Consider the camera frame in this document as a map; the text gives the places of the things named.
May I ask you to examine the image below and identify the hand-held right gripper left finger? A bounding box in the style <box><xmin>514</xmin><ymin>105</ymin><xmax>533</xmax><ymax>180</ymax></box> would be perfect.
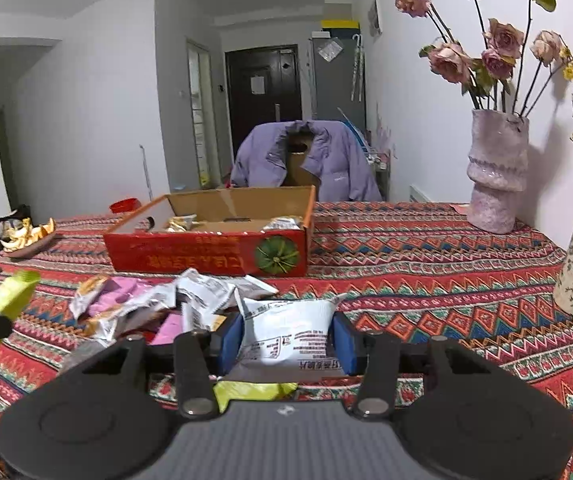
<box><xmin>66</xmin><ymin>311</ymin><xmax>246</xmax><ymax>420</ymax></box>

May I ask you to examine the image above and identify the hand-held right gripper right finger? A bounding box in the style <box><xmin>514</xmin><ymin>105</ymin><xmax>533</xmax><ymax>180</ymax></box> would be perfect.
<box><xmin>331</xmin><ymin>311</ymin><xmax>497</xmax><ymax>420</ymax></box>

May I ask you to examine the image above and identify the yellow-green snack packet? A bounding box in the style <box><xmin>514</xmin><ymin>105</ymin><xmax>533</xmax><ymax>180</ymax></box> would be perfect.
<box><xmin>0</xmin><ymin>268</ymin><xmax>42</xmax><ymax>389</ymax></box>
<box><xmin>213</xmin><ymin>381</ymin><xmax>300</xmax><ymax>414</ymax></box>

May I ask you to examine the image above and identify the white snack packet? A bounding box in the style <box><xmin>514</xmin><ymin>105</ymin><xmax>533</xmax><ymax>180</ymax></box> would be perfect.
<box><xmin>236</xmin><ymin>293</ymin><xmax>350</xmax><ymax>372</ymax></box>

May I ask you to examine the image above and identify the pile of snack packets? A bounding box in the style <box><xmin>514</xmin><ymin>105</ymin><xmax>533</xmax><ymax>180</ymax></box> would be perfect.
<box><xmin>166</xmin><ymin>214</ymin><xmax>305</xmax><ymax>235</ymax></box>
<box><xmin>64</xmin><ymin>267</ymin><xmax>280</xmax><ymax>361</ymax></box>

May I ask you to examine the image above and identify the red cardboard box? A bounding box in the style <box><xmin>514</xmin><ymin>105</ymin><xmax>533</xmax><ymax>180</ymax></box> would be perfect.
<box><xmin>102</xmin><ymin>185</ymin><xmax>317</xmax><ymax>279</ymax></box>

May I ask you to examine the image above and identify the patterned red tablecloth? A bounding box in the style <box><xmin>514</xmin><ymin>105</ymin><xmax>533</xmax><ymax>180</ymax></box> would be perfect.
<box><xmin>0</xmin><ymin>200</ymin><xmax>573</xmax><ymax>480</ymax></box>

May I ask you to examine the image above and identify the purple puffer jacket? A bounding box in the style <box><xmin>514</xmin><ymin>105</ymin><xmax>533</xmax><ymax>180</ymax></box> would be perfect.
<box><xmin>229</xmin><ymin>119</ymin><xmax>383</xmax><ymax>203</ymax></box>

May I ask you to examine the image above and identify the frosted glass door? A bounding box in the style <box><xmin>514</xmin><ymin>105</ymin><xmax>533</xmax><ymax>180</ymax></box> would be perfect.
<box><xmin>186</xmin><ymin>39</ymin><xmax>213</xmax><ymax>187</ymax></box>

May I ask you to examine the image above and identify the dark entrance door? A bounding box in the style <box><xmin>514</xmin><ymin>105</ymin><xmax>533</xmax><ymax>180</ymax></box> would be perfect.
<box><xmin>224</xmin><ymin>45</ymin><xmax>303</xmax><ymax>161</ymax></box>

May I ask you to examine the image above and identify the grey refrigerator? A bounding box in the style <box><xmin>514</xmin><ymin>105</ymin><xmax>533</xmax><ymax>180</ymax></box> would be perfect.
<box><xmin>308</xmin><ymin>35</ymin><xmax>367</xmax><ymax>128</ymax></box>

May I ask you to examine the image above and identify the hanging folded umbrella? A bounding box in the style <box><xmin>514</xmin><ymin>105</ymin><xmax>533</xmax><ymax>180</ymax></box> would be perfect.
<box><xmin>349</xmin><ymin>34</ymin><xmax>365</xmax><ymax>103</ymax></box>

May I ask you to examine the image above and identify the dried pink roses bouquet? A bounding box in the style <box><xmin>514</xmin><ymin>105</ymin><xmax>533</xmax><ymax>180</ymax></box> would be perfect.
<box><xmin>391</xmin><ymin>0</ymin><xmax>569</xmax><ymax>112</ymax></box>

